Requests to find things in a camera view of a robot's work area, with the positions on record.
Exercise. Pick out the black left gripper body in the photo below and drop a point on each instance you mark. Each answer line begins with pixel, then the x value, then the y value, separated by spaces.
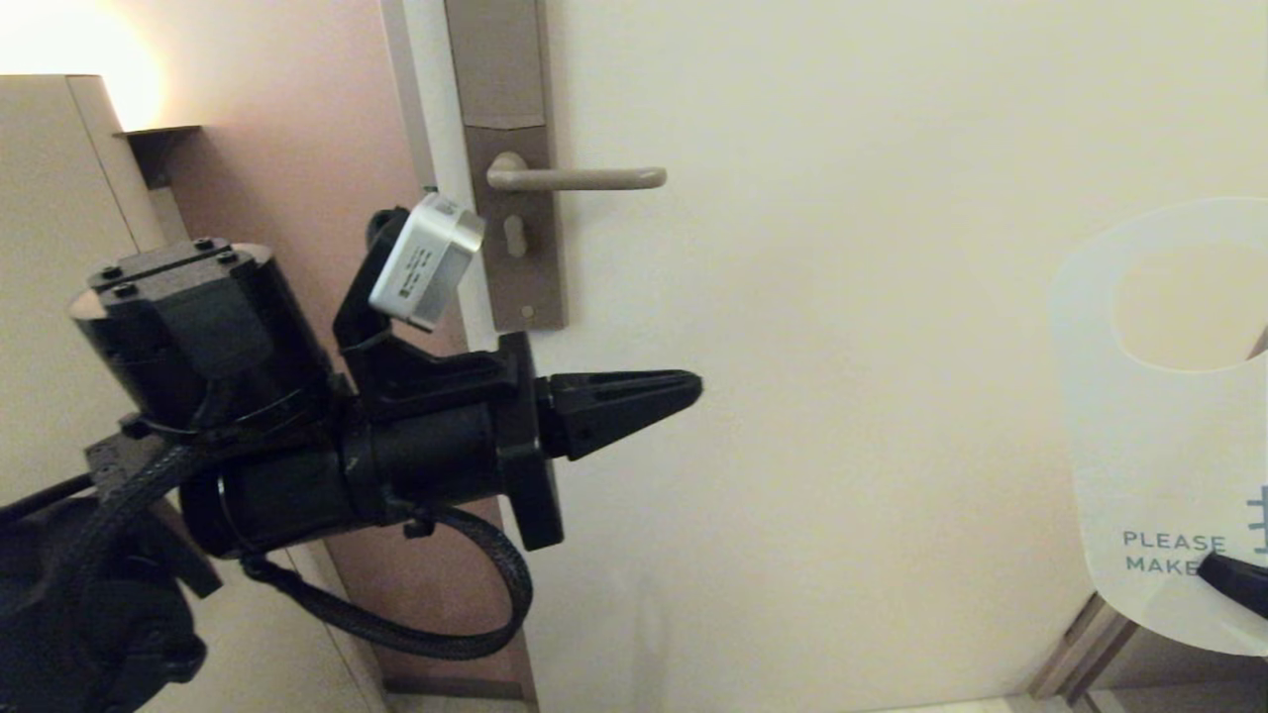
pixel 436 446

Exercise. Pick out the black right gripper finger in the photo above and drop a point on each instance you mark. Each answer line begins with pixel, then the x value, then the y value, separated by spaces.
pixel 1243 584

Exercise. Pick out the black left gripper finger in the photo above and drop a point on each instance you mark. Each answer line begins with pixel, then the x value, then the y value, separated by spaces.
pixel 614 406

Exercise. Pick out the blue and white door hanger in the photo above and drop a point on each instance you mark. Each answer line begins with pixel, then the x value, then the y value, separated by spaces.
pixel 1139 465

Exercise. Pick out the white room door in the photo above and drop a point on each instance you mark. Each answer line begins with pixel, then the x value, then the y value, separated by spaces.
pixel 792 248

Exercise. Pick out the bronze door lock plate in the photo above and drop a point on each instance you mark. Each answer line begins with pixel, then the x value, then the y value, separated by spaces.
pixel 500 69

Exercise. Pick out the beige cabinet panel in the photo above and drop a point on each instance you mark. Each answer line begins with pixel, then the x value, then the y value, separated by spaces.
pixel 50 198

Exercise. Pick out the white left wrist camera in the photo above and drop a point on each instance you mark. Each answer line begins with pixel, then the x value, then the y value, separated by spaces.
pixel 421 262

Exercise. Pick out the dark wall lamp fixture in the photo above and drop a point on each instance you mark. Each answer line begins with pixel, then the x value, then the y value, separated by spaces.
pixel 158 149

